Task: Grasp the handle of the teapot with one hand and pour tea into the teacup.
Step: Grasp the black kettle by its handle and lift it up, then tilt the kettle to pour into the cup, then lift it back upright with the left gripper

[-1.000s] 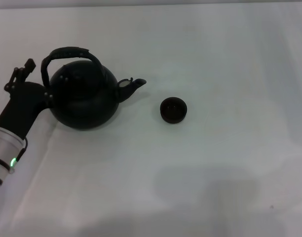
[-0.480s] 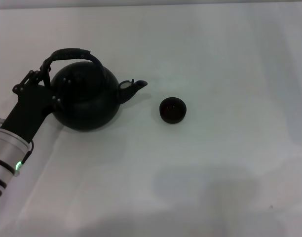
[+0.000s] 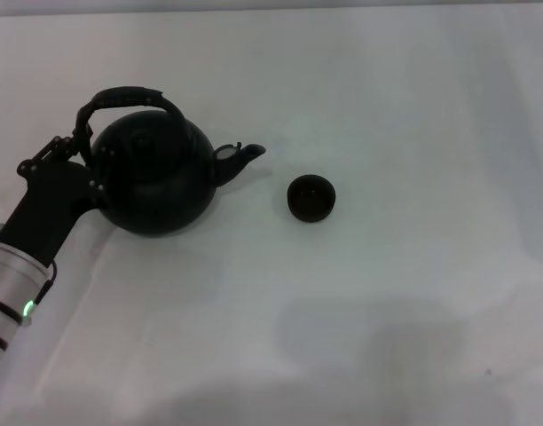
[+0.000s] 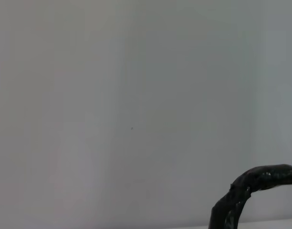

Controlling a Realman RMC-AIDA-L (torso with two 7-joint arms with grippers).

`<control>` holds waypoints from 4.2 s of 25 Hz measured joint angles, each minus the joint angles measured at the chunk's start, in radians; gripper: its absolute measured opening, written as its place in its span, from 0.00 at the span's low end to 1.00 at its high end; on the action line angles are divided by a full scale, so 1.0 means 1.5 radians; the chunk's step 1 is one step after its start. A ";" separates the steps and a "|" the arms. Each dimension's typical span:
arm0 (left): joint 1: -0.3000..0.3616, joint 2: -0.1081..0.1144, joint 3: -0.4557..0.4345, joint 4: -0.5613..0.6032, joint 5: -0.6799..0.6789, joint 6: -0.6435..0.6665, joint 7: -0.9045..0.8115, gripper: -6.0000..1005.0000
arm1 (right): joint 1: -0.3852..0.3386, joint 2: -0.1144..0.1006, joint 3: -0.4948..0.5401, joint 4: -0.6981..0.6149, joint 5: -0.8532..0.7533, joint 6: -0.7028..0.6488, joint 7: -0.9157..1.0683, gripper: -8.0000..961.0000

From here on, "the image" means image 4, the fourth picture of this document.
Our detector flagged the black round teapot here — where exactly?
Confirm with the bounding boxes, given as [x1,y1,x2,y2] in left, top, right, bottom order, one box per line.
[209,164,292,229]

